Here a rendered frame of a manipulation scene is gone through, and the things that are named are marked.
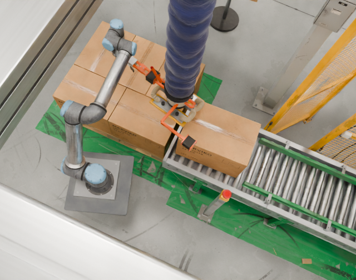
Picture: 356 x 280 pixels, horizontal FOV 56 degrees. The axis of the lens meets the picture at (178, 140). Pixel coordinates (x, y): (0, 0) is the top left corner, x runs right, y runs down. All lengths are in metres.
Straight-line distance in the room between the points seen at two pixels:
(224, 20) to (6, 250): 4.43
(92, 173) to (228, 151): 1.08
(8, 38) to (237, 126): 2.41
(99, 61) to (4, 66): 3.02
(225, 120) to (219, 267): 1.50
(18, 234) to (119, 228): 3.23
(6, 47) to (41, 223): 0.35
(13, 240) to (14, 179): 3.56
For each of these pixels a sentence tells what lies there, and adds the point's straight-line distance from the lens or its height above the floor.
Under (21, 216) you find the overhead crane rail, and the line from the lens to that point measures 0.30.
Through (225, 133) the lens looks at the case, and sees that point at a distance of 2.79.
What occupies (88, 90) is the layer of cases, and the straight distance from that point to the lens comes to 3.41.
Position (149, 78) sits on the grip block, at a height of 1.23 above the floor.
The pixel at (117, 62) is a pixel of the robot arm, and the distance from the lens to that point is 2.31.
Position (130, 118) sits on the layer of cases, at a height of 0.54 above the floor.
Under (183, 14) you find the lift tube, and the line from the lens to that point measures 1.70.
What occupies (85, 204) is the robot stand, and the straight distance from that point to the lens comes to 2.83.
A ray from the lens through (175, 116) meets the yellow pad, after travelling 2.62.
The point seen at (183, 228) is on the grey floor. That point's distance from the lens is 3.52.
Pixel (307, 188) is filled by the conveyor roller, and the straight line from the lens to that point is 3.33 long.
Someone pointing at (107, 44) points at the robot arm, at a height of 1.55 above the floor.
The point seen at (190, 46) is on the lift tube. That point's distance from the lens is 1.89.
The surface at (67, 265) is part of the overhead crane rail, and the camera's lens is 0.29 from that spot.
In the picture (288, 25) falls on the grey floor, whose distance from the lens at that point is 4.87.
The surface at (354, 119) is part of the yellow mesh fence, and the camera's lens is 2.90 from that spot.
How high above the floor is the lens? 3.49
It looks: 69 degrees down
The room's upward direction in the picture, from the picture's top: 12 degrees clockwise
